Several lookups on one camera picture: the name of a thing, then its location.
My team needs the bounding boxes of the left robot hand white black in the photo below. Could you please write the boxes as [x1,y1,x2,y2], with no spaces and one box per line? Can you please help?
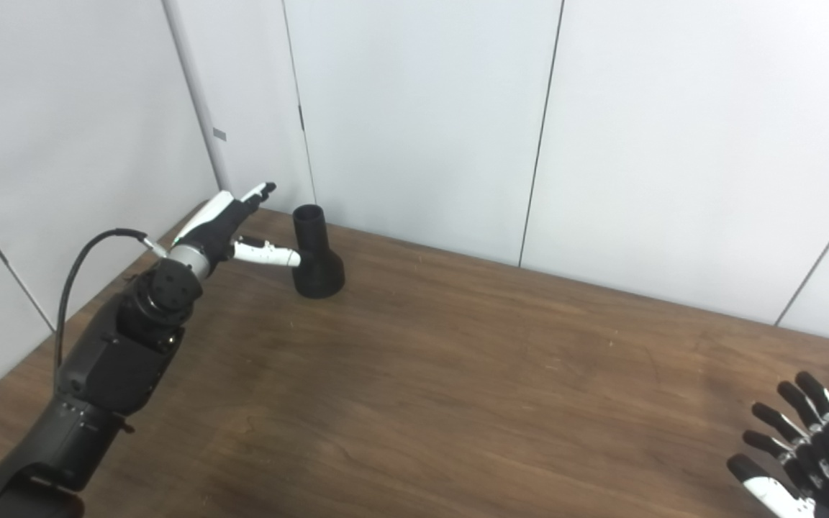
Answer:
[168,182,302,271]

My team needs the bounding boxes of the black funnel-shaped nozzle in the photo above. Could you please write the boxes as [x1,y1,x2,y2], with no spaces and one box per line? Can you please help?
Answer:
[291,204,346,299]

